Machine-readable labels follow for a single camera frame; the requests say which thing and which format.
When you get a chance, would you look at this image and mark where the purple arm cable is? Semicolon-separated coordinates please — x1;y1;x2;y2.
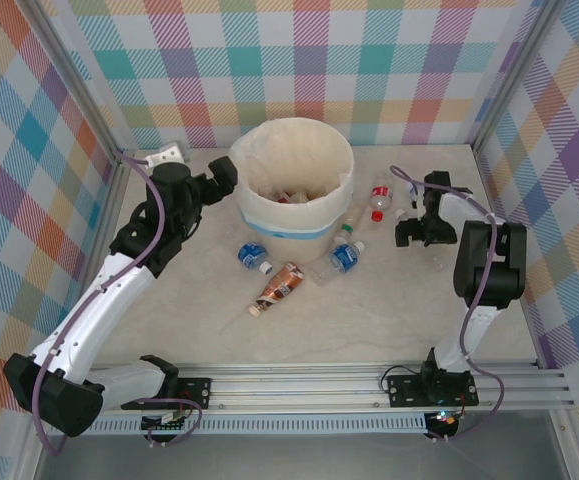
31;152;203;456
389;165;505;444

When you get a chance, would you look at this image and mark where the aluminium frame post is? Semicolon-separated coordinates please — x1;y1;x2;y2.
16;0;138;166
468;0;570;157

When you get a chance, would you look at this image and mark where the clear cola bottle red label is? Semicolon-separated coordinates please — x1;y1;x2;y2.
368;172;395;223

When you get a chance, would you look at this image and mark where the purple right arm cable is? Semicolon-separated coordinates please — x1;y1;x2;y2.
389;165;505;444

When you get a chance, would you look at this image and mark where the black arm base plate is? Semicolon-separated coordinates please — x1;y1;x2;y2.
386;373;480;409
121;375;214;411

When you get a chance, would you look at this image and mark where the clear bottle blue label white cap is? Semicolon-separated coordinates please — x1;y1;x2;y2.
311;240;368;287

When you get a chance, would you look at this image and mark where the aluminium front rail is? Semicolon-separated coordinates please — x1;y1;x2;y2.
28;360;575;412

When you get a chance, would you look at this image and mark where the small electronics board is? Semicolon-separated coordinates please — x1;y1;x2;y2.
427;409;463;430
141;410;193;434

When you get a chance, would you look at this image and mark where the aluminium side rail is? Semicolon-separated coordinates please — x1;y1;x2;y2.
57;148;138;375
471;144;565;371

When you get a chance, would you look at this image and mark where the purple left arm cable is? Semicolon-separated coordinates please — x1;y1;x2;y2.
31;152;203;456

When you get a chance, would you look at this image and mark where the small crushed blue label bottle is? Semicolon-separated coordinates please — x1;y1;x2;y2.
237;240;275;275

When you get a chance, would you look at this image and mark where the slotted grey cable duct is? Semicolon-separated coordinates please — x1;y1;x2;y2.
47;417;429;436

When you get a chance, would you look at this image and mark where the brown coffee drink bottle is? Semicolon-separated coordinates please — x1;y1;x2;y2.
248;262;306;319

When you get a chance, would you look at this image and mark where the white bin with blue band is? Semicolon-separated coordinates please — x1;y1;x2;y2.
229;115;358;265

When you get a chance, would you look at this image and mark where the clear bottle green print label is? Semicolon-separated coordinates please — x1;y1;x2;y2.
332;207;365;246

